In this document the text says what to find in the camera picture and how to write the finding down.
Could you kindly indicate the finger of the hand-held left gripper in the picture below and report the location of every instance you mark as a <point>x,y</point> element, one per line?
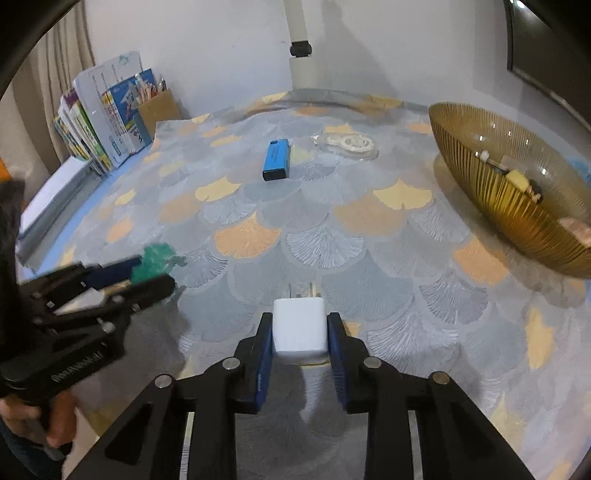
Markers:
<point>113,274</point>
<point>143,293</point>

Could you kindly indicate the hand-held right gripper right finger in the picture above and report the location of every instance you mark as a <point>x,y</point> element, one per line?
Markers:
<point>337,357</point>

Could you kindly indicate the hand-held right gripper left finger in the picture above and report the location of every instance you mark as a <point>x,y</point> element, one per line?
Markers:
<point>263,353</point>

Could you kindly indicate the dark green block toy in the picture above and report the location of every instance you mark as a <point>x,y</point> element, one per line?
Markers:
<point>154,261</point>

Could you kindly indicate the white power adapter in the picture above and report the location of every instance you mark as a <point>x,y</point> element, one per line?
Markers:
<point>300,330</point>

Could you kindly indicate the amber ribbed glass bowl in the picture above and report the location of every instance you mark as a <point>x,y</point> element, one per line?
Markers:
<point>508,217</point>

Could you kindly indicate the yellow rectangular box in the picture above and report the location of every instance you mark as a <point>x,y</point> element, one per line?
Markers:
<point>517,181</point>

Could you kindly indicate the black block toy figure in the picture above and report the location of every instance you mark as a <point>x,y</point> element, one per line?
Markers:
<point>536,193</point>

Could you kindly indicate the person's left hand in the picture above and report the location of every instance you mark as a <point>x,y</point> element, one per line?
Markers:
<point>62,417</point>

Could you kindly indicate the white paper stack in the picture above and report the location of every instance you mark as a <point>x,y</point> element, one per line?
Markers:
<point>55,194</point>

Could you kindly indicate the scallop patterned tablecloth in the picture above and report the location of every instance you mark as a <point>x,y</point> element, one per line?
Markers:
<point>369,240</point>

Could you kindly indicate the row of books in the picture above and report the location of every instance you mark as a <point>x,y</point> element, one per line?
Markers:
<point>106,110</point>

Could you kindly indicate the cardboard pen holder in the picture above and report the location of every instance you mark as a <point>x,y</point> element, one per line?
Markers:
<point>159,115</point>

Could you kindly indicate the blue small box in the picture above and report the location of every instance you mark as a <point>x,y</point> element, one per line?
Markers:
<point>276,161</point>

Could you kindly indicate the bunch of pens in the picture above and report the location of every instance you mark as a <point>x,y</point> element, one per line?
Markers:
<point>150,87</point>

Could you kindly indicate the clear bag of white rings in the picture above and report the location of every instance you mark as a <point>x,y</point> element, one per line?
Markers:
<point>346,144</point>

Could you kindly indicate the beige curtain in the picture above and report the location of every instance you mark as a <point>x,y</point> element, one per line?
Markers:
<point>55,46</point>

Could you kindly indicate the black pole clamp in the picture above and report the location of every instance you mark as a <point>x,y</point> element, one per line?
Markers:
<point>301,49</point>

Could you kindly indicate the white pole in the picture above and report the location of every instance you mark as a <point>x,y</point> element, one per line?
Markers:
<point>300,27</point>

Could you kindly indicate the dark framed mirror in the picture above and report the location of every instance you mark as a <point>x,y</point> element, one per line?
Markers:
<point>549,50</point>

